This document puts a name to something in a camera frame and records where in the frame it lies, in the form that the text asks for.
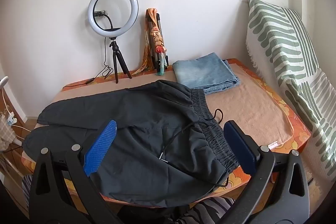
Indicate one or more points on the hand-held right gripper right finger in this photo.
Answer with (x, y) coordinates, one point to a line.
(240, 145)

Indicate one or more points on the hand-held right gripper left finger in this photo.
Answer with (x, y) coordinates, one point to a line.
(101, 148)

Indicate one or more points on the black pants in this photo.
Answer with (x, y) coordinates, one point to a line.
(144, 148)

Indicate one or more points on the peach blanket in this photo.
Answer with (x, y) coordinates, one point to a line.
(249, 108)

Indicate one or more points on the person's striped trousers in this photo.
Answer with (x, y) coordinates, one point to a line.
(210, 207)

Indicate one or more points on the folded blue jeans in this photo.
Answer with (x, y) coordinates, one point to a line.
(202, 71)

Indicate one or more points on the black mini tripod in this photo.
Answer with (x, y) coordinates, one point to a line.
(115, 56)

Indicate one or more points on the checked cloth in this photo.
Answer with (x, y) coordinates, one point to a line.
(5, 132)

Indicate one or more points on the folded tripod with orange scarf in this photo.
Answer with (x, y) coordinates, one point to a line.
(144, 58)

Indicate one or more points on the teal figurine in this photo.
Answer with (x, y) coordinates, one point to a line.
(162, 64)

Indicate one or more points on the white round lamp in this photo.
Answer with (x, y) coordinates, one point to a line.
(3, 82)

